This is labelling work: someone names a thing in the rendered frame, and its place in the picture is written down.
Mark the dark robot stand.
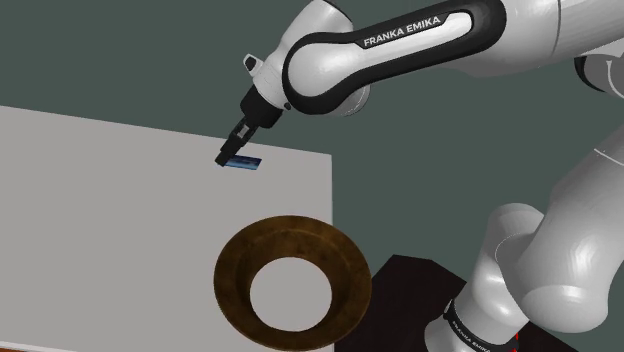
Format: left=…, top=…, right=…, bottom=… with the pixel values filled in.
left=334, top=253, right=581, bottom=352

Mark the blue flat phone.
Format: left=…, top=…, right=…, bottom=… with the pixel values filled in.
left=225, top=155, right=263, bottom=171

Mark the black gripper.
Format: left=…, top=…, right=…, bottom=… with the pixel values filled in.
left=214, top=85, right=285, bottom=168

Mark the brown wooden ring bowl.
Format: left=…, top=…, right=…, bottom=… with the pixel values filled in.
left=213, top=215, right=373, bottom=352

